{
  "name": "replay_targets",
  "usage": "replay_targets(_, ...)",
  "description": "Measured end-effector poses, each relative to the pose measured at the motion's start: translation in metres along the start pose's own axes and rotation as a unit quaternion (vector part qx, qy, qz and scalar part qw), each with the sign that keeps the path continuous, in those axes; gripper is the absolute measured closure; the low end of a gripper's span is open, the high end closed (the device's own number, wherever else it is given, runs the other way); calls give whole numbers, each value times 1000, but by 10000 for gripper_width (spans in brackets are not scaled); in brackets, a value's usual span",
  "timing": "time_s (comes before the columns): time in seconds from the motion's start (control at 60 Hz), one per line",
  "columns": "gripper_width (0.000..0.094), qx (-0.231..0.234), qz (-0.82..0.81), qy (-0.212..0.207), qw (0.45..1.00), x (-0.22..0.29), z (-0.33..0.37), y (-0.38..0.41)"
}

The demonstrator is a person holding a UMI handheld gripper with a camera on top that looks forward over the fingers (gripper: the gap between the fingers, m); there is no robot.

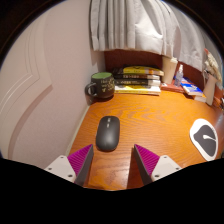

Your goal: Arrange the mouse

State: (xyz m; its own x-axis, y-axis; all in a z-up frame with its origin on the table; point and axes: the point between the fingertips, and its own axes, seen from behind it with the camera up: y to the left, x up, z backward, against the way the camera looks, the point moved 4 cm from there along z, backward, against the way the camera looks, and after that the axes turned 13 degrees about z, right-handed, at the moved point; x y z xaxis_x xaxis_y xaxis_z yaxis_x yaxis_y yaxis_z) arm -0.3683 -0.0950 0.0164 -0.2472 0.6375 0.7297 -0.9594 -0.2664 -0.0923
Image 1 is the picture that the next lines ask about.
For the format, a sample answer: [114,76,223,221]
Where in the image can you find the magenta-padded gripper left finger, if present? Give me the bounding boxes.
[44,143,94,187]

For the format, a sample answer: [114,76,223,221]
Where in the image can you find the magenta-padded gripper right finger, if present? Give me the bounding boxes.
[134,144,183,185]

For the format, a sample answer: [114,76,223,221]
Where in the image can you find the dark grey computer mouse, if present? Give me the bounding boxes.
[95,115,121,153]

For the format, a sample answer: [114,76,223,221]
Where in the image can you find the white and grey mouse pad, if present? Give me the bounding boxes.
[189,118,219,162]

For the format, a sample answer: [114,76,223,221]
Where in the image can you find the red book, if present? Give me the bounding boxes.
[160,82,184,94]

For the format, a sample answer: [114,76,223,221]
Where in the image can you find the white and yellow book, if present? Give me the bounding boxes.
[114,84,162,96]

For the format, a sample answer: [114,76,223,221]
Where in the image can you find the blue book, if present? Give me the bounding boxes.
[180,77,204,98]

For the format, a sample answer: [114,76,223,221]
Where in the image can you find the white ceramic vase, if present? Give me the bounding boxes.
[202,71,219,107]

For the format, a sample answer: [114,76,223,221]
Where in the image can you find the black book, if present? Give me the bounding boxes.
[113,73,162,82]
[113,78,162,88]

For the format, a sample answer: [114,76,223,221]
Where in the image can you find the clear pump bottle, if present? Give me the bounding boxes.
[173,64,185,88]

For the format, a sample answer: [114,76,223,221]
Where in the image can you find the dark mug with green inside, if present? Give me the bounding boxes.
[84,71,116,100]

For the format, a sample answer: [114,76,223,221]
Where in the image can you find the white pleated curtain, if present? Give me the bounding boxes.
[89,0,214,73]

